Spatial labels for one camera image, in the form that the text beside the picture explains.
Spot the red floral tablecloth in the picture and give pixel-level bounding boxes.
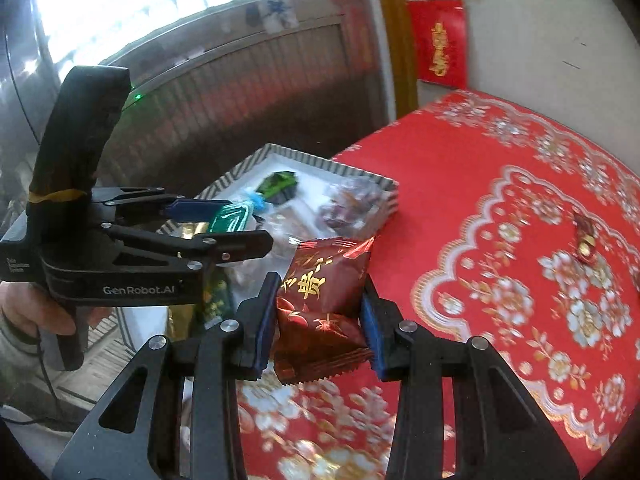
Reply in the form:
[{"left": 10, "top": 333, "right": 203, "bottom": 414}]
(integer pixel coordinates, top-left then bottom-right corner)
[{"left": 235, "top": 89, "right": 640, "bottom": 480}]

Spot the small green lidded tub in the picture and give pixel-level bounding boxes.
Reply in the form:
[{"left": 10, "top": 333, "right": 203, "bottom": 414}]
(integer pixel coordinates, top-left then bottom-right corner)
[{"left": 206, "top": 201, "right": 253, "bottom": 235}]

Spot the person's left hand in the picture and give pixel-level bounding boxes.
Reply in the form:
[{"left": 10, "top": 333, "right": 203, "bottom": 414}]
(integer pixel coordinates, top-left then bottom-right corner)
[{"left": 0, "top": 280, "right": 111, "bottom": 337}]

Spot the clear packet of brown snack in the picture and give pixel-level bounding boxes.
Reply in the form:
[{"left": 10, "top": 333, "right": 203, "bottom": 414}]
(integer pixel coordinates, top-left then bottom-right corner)
[
  {"left": 319, "top": 179, "right": 392, "bottom": 233},
  {"left": 260, "top": 205, "right": 326, "bottom": 261}
]

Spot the yellow wooden door frame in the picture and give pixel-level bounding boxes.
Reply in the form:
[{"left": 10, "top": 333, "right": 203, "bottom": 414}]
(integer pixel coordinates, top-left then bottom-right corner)
[{"left": 372, "top": 0, "right": 419, "bottom": 122}]

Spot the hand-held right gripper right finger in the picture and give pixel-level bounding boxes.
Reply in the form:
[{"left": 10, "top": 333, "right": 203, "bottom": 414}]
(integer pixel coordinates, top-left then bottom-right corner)
[{"left": 360, "top": 276, "right": 581, "bottom": 480}]

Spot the dark red gold-print packet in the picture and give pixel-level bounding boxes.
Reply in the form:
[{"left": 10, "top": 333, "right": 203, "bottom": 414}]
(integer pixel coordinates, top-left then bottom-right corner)
[{"left": 272, "top": 236, "right": 377, "bottom": 387}]

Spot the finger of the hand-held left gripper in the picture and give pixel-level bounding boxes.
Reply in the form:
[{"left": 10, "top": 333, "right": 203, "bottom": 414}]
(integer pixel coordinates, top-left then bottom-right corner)
[
  {"left": 106, "top": 222, "right": 275, "bottom": 269},
  {"left": 94, "top": 186, "right": 232, "bottom": 222}
]

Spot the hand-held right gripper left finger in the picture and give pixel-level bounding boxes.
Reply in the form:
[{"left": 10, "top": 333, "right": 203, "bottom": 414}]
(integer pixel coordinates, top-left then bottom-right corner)
[{"left": 50, "top": 271, "right": 280, "bottom": 480}]

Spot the red envelope on wall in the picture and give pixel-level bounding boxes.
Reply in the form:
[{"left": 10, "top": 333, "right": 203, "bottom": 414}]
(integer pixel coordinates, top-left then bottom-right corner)
[{"left": 406, "top": 0, "right": 469, "bottom": 90}]

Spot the red paper strip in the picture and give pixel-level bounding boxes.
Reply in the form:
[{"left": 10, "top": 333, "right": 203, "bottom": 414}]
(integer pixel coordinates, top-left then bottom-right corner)
[{"left": 331, "top": 0, "right": 377, "bottom": 72}]

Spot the red wrapped candy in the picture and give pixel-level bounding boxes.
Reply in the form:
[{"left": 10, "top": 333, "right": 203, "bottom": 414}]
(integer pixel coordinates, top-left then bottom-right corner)
[{"left": 571, "top": 211, "right": 599, "bottom": 264}]

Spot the person's left forearm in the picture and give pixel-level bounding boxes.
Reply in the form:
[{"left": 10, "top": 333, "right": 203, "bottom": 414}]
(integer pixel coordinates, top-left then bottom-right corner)
[{"left": 0, "top": 310, "right": 53, "bottom": 411}]

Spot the striped cardboard box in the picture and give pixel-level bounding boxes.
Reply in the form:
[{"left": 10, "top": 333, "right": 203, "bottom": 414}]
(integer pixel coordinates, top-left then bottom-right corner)
[{"left": 117, "top": 142, "right": 401, "bottom": 361}]

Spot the dark green gold-print packet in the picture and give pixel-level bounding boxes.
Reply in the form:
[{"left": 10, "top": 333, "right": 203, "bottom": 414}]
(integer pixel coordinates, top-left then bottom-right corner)
[{"left": 199, "top": 264, "right": 232, "bottom": 328}]

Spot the black cable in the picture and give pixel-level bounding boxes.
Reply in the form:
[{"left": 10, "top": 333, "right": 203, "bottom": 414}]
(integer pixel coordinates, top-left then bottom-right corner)
[{"left": 0, "top": 329, "right": 68, "bottom": 427}]

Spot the green black small packet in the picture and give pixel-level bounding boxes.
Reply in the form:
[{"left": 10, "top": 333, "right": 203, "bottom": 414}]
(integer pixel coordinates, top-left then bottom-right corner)
[{"left": 256, "top": 171, "right": 299, "bottom": 204}]

